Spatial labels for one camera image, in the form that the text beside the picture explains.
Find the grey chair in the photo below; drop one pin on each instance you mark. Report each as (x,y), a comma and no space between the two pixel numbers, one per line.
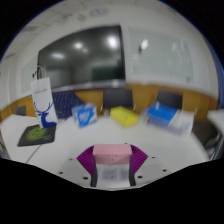
(20,110)

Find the small glass whiteboard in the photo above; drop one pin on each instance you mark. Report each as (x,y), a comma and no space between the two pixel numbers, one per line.
(28,75)

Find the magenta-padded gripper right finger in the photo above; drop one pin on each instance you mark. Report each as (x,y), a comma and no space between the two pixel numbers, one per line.
(138,159)

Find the black chair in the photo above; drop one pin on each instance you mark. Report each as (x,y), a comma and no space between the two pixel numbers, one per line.
(170,99)
(117,98)

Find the round wall clock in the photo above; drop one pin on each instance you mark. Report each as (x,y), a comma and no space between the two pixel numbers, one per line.
(98,12)

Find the large glass whiteboard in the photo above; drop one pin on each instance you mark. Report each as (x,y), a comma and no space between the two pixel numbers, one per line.
(161,55)

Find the black mouse pad green print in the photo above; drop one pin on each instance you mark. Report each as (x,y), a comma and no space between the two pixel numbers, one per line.
(36,135)

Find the yellow box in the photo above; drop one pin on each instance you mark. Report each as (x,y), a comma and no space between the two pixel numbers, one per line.
(124,116)

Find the blue tissue box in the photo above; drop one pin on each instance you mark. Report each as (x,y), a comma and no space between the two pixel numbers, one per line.
(84,115)

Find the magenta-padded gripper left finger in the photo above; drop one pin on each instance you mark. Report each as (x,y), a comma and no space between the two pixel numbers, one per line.
(86,160)

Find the white power strip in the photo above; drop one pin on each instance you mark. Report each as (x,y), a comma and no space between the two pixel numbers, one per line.
(112,175)

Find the white paper bag blue deer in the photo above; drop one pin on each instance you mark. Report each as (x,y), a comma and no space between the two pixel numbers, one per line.
(42,96)

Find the large black wall display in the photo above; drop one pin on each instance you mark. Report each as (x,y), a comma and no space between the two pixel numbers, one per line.
(81,56)

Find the pink charger block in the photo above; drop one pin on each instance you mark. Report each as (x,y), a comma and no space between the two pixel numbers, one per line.
(111,154)

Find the dark blue book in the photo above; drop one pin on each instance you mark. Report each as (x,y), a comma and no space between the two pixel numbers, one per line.
(156,124)

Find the blue curtain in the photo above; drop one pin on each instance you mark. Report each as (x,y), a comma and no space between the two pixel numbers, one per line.
(220,83)

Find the blue dotted chair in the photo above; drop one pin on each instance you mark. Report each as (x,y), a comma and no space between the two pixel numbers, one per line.
(65,103)

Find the white side table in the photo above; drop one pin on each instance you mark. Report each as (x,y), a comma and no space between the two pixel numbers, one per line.
(218,118)

